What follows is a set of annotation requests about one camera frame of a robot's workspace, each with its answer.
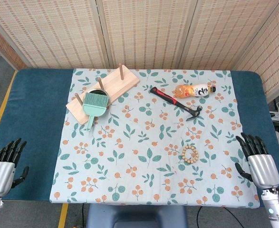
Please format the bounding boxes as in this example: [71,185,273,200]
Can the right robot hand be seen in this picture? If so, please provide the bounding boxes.
[234,132,279,190]

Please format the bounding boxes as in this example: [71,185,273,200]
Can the wooden bead bracelet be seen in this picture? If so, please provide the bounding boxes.
[182,144,200,164]

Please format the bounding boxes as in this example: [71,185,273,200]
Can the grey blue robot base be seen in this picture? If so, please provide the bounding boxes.
[86,203,189,228]

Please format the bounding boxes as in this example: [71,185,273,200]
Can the mint green hand brush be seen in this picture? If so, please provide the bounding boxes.
[82,92,109,132]

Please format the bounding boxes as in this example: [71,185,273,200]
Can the blue table cover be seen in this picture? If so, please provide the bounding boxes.
[0,68,279,202]

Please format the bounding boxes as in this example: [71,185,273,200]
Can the orange drink bottle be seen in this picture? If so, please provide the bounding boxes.
[173,83,217,99]

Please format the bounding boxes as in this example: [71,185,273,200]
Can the red black claw hammer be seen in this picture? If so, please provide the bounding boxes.
[149,86,203,122]

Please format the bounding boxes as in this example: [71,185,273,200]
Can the floral tablecloth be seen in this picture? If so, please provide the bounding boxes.
[49,68,260,209]

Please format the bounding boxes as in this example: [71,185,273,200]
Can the wooden board with three pegs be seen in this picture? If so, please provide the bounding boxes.
[66,63,141,125]

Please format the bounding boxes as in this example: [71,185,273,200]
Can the woven folding screen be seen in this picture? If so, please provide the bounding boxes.
[0,0,279,103]

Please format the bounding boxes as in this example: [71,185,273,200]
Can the black floor cable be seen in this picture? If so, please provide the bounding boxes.
[197,206,241,228]

